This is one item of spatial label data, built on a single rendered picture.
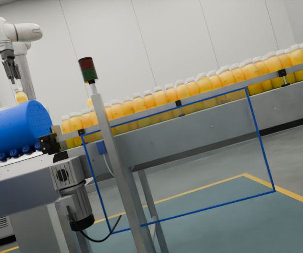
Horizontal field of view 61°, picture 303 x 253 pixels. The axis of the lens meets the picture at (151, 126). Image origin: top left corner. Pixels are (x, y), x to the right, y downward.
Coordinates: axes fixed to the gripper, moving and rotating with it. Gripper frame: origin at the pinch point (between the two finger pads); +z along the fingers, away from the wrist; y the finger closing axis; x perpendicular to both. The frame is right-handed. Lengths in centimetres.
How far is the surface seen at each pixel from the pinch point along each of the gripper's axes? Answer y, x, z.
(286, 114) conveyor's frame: 29, 136, 58
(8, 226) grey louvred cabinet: -127, -130, 118
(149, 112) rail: 26, 75, 39
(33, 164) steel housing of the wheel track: 18, 6, 49
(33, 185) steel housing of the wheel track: 17, 2, 60
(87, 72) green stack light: 45, 56, 16
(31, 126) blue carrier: 17.4, 10.7, 28.8
